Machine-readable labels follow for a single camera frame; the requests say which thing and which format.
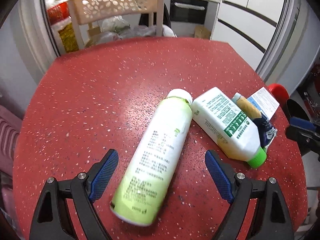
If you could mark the white blue carton box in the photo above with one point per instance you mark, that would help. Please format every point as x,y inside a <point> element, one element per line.
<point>265,102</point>

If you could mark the red stool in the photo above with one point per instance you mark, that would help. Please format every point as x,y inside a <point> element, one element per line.
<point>279,93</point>

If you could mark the black built-in oven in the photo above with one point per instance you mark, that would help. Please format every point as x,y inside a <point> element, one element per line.
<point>190,11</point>

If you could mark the beige perforated chair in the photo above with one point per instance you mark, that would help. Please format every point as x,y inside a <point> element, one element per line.
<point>84,12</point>

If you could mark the white green-capped detergent bottle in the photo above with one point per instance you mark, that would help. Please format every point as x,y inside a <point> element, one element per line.
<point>229,127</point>

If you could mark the black jacket on chair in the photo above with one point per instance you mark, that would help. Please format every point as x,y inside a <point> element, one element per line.
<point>144,18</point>

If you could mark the black trash bin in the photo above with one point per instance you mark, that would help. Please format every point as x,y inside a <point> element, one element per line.
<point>293,109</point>

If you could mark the white refrigerator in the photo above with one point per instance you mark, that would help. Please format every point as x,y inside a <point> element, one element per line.
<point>247,26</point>

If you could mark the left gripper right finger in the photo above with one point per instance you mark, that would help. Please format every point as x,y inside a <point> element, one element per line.
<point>271,219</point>

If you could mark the cardboard box on floor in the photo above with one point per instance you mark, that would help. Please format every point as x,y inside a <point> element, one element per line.
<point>202,32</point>

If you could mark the yellow red bag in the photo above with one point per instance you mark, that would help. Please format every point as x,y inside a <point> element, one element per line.
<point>62,28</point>

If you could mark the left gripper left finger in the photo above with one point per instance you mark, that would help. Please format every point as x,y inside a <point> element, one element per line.
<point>52,220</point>

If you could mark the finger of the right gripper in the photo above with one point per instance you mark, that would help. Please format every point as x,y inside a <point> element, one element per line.
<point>303,124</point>

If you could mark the tall green white spray can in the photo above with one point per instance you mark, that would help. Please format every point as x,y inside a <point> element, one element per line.
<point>143,188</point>

